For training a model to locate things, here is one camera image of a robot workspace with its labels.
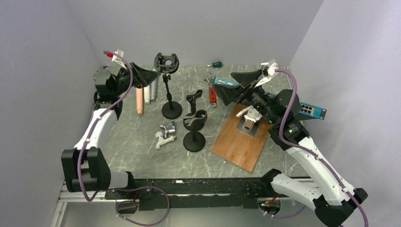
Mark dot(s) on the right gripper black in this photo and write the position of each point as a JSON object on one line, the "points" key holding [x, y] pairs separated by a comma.
{"points": [[228, 94]]}

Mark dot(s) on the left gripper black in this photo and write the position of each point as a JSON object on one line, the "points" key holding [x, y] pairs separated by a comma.
{"points": [[141, 75]]}

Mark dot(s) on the grey handheld microphone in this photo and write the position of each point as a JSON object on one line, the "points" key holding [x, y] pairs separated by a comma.
{"points": [[153, 90]]}

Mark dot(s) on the white microphone with stand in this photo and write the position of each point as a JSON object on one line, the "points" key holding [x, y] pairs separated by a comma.
{"points": [[146, 93]]}

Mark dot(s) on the pink microphone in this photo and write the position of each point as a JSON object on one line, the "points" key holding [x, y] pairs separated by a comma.
{"points": [[139, 101]]}

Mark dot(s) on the black shock mount stand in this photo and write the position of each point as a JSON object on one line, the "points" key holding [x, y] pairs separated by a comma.
{"points": [[167, 65]]}

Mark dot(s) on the black front microphone stand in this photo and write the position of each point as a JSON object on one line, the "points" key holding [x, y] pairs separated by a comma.
{"points": [[194, 141]]}

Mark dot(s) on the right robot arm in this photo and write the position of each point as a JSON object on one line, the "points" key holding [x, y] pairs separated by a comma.
{"points": [[333, 199]]}

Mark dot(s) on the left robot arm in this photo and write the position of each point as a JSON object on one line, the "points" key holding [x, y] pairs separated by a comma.
{"points": [[84, 166]]}

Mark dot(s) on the chrome white faucet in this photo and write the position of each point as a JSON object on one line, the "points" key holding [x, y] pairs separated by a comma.
{"points": [[165, 135]]}

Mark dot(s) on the wooden board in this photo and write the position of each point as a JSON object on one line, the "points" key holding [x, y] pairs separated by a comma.
{"points": [[238, 143]]}

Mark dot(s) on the green handled screwdriver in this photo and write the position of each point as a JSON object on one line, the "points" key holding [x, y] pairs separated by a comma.
{"points": [[217, 64]]}

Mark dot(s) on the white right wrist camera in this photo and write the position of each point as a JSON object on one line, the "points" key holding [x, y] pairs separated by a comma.
{"points": [[269, 72]]}

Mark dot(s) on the metal bracket on board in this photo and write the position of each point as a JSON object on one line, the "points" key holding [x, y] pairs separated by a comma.
{"points": [[249, 120]]}

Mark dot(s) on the blue network switch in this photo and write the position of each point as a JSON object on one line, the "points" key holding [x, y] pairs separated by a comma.
{"points": [[276, 105]]}

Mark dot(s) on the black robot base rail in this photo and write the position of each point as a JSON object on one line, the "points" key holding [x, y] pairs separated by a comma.
{"points": [[196, 193]]}

